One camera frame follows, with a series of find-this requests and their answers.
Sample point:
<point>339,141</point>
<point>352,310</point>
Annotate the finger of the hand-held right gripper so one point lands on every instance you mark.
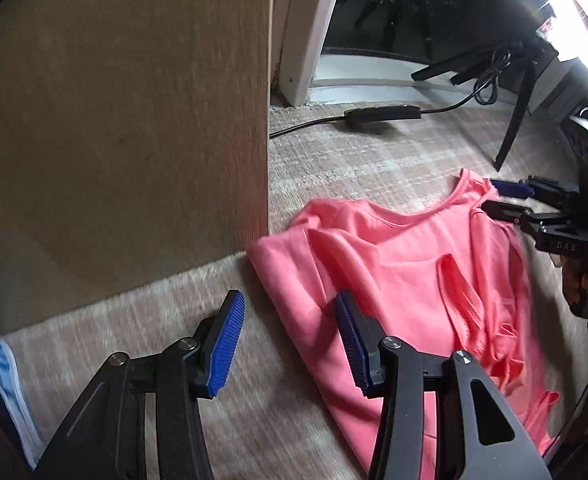
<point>511,189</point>
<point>504,210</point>

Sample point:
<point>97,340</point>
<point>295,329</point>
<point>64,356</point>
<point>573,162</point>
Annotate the person's right hand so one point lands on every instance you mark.
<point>571,285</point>

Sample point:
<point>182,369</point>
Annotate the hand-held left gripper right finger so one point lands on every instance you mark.
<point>356,350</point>

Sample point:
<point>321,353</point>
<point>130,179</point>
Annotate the light blue garment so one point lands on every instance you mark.
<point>8,385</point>

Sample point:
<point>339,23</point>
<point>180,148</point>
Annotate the light wooden board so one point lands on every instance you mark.
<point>123,110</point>

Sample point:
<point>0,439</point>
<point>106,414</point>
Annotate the white window frame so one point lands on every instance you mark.
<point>309,35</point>

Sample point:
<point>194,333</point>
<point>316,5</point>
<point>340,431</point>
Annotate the plaid blanket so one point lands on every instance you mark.
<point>374,160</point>

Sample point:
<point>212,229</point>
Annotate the pink shirt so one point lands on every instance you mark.
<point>399,260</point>

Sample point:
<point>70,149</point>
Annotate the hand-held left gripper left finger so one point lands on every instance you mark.
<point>226,345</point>

